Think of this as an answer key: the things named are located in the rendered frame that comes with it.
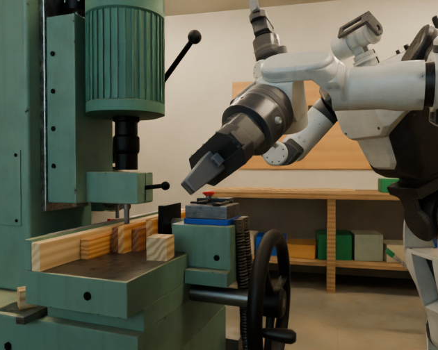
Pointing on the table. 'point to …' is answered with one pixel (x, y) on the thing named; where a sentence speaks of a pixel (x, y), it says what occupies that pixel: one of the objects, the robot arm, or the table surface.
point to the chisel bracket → (119, 187)
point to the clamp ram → (168, 217)
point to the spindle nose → (126, 142)
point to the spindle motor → (125, 58)
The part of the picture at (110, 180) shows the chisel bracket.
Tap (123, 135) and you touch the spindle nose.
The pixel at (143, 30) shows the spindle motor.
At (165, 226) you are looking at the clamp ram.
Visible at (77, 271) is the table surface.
